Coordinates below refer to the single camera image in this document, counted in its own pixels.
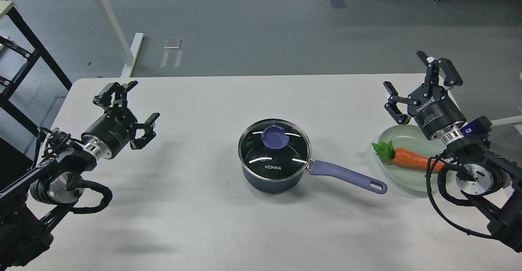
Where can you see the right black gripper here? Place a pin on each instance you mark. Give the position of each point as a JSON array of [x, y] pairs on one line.
[[435, 112]]

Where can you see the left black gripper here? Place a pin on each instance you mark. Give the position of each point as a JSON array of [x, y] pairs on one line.
[[118, 126]]

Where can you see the glass lid blue knob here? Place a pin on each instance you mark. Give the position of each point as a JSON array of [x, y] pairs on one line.
[[274, 150]]

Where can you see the blue saucepan with handle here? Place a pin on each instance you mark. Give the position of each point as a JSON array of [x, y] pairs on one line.
[[318, 168]]

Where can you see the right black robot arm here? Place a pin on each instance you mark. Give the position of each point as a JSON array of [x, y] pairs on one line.
[[471, 174]]

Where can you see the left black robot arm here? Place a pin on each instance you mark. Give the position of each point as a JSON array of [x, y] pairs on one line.
[[33, 204]]

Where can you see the translucent green plate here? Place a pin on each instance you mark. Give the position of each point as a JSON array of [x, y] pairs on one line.
[[411, 138]]

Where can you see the orange toy carrot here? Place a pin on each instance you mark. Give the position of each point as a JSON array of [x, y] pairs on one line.
[[400, 156]]

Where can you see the black metal rack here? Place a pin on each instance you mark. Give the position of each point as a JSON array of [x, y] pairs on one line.
[[31, 58]]

